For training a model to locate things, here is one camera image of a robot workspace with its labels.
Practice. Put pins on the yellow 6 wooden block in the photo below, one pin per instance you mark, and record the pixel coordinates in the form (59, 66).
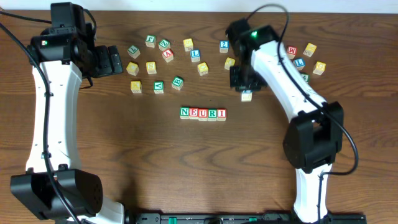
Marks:
(188, 44)

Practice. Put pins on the green V wooden block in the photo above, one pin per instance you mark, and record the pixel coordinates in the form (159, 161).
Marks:
(159, 87)

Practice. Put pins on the red A wooden block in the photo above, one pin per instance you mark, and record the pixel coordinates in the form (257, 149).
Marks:
(168, 55)

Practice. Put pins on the yellow S wooden block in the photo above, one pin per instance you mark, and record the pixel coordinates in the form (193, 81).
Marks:
(151, 67)

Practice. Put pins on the red M wooden block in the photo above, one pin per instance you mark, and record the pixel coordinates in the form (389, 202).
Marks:
(291, 52)

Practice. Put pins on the green Z wooden block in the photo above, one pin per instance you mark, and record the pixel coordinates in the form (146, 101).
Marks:
(164, 44)

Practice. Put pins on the yellow C wooden block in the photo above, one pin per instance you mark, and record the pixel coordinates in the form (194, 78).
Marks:
(132, 68)

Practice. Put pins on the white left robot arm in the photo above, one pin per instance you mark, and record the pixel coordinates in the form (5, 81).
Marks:
(54, 187)

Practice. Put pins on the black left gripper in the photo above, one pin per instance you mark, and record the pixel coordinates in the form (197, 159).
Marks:
(104, 61)

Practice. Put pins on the red E wooden block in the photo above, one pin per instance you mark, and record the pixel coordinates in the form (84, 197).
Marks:
(193, 113)

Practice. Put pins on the green B wooden block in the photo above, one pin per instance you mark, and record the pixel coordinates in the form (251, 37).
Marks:
(177, 83)

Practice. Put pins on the green R wooden block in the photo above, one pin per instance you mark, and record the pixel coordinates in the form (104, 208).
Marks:
(212, 115)

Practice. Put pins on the red U wooden block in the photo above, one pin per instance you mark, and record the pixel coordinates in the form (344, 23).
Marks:
(202, 114)

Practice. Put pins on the blue L wooden block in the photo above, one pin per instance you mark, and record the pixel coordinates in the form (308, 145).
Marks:
(195, 55)

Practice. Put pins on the yellow block far right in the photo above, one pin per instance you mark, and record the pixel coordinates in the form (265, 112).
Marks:
(310, 49)

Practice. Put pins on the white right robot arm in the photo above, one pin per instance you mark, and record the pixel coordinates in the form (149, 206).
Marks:
(314, 135)

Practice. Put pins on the green 7 wooden block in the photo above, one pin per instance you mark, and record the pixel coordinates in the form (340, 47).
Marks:
(133, 51)

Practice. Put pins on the yellow G wooden block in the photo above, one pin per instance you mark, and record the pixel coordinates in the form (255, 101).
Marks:
(229, 63)

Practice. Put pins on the green N wooden block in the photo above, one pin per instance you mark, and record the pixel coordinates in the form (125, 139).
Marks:
(184, 112)

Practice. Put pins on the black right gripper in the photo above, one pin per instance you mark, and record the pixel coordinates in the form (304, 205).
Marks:
(244, 81)

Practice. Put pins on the blue P wooden block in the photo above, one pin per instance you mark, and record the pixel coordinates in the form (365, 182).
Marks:
(246, 96)

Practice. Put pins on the yellow G block right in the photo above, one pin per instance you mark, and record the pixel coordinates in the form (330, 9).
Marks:
(319, 68)

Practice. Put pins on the green 4 wooden block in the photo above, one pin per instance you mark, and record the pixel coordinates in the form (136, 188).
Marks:
(306, 77)

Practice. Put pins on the blue L block right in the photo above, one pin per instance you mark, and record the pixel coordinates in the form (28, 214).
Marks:
(299, 63)

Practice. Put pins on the green J wooden block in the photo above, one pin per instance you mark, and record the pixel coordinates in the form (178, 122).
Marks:
(150, 41)

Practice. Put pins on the yellow K wooden block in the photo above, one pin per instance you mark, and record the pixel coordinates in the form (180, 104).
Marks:
(136, 86)

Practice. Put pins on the blue 2 wooden block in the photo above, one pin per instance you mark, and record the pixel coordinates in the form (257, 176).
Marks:
(224, 46)

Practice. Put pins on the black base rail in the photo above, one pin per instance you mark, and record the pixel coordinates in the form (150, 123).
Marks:
(271, 217)

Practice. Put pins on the red I wooden block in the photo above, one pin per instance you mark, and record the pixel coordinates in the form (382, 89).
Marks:
(221, 114)

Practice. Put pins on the yellow Q wooden block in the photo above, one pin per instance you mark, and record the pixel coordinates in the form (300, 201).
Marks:
(203, 69)

